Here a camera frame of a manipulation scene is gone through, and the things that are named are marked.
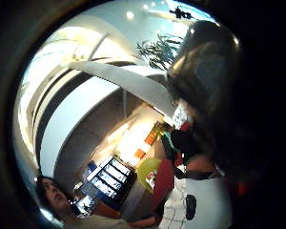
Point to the black ceiling lamp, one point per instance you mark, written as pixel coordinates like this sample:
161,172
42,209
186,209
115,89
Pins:
180,13

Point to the orange wall panel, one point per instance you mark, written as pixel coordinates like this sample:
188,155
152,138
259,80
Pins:
139,153
151,137

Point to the round ceiling light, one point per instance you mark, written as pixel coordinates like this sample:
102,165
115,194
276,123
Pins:
130,15

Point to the green round chair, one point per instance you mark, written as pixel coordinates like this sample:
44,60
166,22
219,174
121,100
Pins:
147,171

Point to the red chair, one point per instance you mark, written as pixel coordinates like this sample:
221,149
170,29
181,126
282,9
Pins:
163,184

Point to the white soft toy black patch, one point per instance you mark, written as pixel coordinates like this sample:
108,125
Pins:
209,200

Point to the green potted plant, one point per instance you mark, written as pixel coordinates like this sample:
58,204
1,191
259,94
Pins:
159,51

